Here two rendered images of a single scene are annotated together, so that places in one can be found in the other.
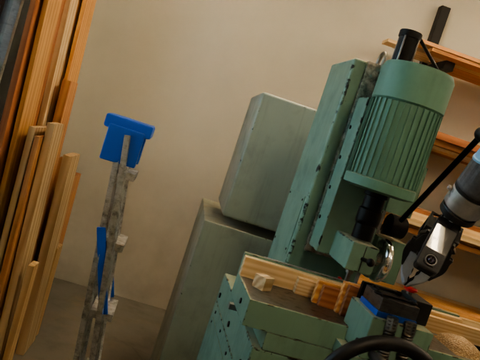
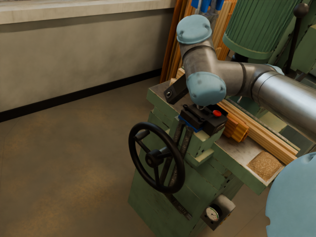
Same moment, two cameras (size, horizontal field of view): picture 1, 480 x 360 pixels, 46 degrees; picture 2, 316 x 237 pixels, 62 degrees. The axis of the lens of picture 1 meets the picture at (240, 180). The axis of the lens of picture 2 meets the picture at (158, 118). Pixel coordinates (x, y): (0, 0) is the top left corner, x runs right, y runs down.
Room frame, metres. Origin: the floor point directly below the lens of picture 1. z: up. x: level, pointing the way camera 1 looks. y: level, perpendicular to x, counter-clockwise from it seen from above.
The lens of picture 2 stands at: (0.59, -0.81, 1.56)
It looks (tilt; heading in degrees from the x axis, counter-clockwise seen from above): 41 degrees down; 46
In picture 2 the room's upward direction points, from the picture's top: 16 degrees clockwise
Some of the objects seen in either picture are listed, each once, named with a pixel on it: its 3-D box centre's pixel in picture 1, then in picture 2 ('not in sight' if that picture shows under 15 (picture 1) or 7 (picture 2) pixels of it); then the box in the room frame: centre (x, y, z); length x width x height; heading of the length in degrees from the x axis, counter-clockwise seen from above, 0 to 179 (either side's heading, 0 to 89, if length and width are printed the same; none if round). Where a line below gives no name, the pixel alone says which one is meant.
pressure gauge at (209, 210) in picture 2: not in sight; (213, 212); (1.23, -0.62, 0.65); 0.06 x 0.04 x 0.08; 99
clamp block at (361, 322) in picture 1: (384, 333); (196, 130); (1.21, -0.40, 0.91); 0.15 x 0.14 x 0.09; 99
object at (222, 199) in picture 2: not in sight; (217, 211); (1.29, -0.61, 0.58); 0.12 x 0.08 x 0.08; 9
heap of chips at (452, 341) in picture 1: (460, 343); (266, 162); (1.35, -0.63, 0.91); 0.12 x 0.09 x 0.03; 9
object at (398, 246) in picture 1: (383, 258); not in sight; (1.60, -0.45, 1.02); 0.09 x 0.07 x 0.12; 99
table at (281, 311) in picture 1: (363, 337); (206, 130); (1.29, -0.39, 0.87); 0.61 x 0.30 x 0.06; 99
